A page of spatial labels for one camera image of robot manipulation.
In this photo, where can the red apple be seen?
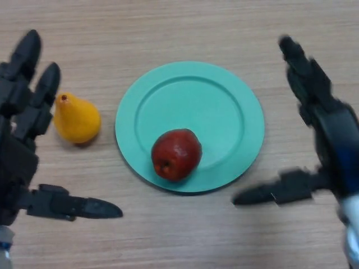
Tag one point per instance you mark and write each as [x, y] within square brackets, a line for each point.
[175, 154]

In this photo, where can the yellow pear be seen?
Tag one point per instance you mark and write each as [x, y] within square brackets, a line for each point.
[77, 123]

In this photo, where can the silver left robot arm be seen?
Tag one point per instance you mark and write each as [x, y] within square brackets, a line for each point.
[4, 249]

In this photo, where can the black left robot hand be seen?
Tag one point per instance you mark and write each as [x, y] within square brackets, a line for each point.
[16, 140]

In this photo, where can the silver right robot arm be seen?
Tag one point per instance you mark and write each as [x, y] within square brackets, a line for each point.
[352, 241]

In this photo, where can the green round plate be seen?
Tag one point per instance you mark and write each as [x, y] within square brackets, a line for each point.
[207, 112]

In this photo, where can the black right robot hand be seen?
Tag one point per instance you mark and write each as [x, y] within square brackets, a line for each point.
[336, 140]

